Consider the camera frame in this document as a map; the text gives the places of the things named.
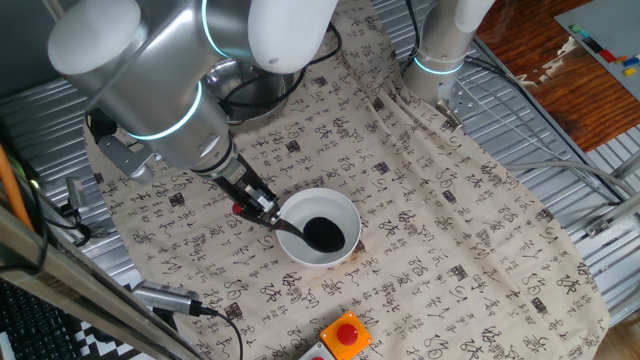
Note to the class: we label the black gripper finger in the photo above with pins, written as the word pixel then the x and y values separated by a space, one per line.
pixel 260 221
pixel 264 202

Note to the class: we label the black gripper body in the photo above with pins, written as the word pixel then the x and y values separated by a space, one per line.
pixel 235 182

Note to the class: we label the black ladle with red trim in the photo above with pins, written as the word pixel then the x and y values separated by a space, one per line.
pixel 325 235

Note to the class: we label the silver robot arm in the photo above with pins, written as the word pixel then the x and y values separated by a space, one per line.
pixel 165 90

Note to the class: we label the white bowl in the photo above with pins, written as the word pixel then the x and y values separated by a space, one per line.
pixel 320 205

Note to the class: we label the orange box with red button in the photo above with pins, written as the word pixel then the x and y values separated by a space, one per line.
pixel 346 335

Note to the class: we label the grey box with mushroom button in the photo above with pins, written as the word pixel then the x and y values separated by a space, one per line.
pixel 316 354

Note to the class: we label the calligraphy print tablecloth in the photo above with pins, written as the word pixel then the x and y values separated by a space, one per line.
pixel 450 225

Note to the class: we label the black white checkerboard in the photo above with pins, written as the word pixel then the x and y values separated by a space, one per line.
pixel 107 345

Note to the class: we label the orange pole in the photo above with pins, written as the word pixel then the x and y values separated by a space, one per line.
pixel 12 190

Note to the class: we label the black keyboard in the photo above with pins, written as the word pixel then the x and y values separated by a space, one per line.
pixel 35 325

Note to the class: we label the thin metal rod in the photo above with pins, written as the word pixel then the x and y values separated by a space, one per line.
pixel 50 6

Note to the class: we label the wooden table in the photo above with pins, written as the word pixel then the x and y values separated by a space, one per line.
pixel 560 80

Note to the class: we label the red block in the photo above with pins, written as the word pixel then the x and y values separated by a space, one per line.
pixel 608 55

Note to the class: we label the yellow block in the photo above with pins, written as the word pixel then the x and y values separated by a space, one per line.
pixel 629 71

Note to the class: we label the grey board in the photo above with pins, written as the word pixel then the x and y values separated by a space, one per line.
pixel 610 25

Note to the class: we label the blue block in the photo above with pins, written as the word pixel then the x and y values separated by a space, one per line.
pixel 631 61

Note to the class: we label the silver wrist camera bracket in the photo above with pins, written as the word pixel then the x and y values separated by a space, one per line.
pixel 127 160

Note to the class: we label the grey depth camera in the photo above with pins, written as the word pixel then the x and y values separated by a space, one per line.
pixel 165 297

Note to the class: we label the small grey camera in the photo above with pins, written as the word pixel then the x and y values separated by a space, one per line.
pixel 76 195

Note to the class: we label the aluminium frame bar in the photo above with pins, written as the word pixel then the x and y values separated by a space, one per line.
pixel 75 280

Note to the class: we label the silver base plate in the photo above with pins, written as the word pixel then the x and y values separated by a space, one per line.
pixel 457 102

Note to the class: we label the metal corner bracket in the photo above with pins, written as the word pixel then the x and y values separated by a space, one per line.
pixel 600 225

